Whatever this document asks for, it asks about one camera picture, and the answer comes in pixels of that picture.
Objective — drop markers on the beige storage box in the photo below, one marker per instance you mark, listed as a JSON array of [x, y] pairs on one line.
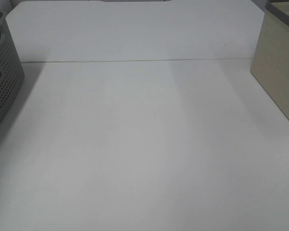
[[270, 64]]

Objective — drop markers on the grey perforated plastic basket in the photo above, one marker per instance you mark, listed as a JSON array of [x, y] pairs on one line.
[[11, 71]]

